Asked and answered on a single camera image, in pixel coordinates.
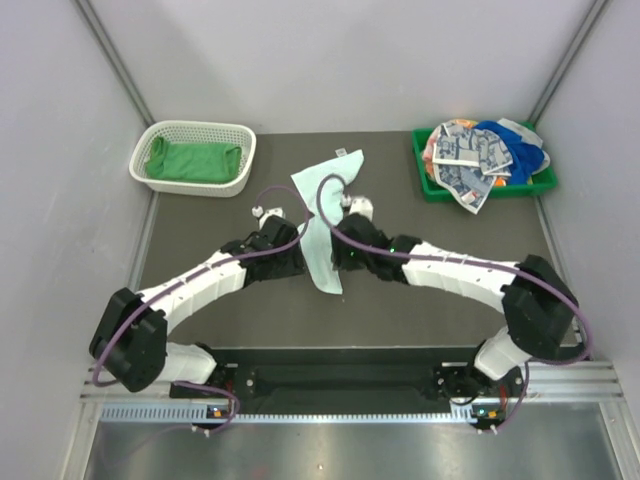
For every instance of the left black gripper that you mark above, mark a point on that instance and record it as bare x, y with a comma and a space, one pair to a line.
293, 265

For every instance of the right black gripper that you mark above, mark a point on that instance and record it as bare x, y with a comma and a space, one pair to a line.
340, 256

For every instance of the light mint towel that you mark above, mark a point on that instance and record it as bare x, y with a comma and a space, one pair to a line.
316, 242

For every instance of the green microfiber towel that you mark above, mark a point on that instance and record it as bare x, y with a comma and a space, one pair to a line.
206, 163

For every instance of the white perforated plastic basket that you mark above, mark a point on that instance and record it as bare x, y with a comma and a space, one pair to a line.
195, 132

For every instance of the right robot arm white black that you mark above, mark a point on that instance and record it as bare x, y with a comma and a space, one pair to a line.
537, 305

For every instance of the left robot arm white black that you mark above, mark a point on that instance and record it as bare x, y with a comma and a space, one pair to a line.
131, 340

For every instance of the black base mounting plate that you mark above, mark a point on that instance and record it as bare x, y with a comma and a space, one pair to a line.
337, 386

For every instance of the blue white patterned towel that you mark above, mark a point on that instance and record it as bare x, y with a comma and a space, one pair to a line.
469, 163

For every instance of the green plastic bin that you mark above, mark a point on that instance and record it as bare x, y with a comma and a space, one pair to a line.
433, 193

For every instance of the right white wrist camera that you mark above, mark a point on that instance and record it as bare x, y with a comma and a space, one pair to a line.
359, 205

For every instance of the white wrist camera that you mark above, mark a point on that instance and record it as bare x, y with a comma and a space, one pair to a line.
359, 205
261, 213

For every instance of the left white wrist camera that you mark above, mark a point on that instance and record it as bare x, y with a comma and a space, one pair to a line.
261, 213

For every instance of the white slotted cable duct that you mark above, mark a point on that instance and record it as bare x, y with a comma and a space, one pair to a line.
207, 414

